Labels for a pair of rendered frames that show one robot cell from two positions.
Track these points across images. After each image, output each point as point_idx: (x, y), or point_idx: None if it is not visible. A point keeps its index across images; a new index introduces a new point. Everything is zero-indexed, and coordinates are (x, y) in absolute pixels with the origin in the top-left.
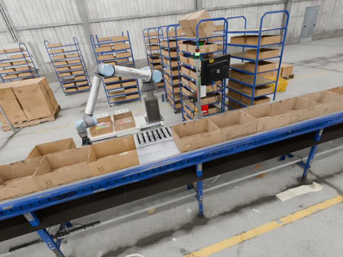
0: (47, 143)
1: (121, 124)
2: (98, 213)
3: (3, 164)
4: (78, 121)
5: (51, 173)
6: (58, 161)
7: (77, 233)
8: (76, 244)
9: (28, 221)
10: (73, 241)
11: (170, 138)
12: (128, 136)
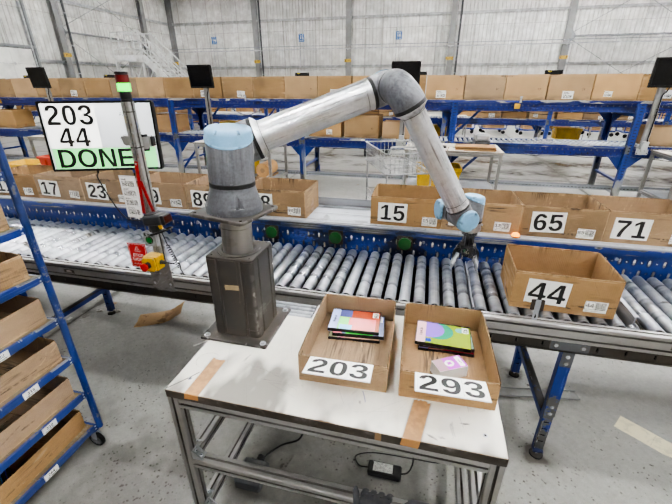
0: (591, 279)
1: (370, 299)
2: None
3: (592, 209)
4: (475, 195)
5: (488, 191)
6: (502, 221)
7: (499, 363)
8: (494, 350)
9: None
10: (501, 356)
11: (308, 219)
12: (378, 197)
